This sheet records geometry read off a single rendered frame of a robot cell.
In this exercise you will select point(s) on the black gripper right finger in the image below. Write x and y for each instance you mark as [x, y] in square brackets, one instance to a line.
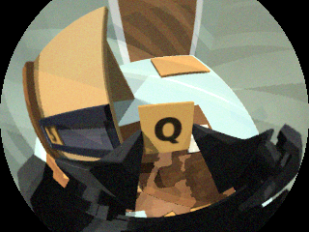
[225, 155]

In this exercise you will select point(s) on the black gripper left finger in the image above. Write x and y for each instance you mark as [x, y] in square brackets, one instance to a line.
[117, 173]

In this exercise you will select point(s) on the flat wooden board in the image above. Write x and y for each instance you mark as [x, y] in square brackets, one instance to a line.
[171, 66]

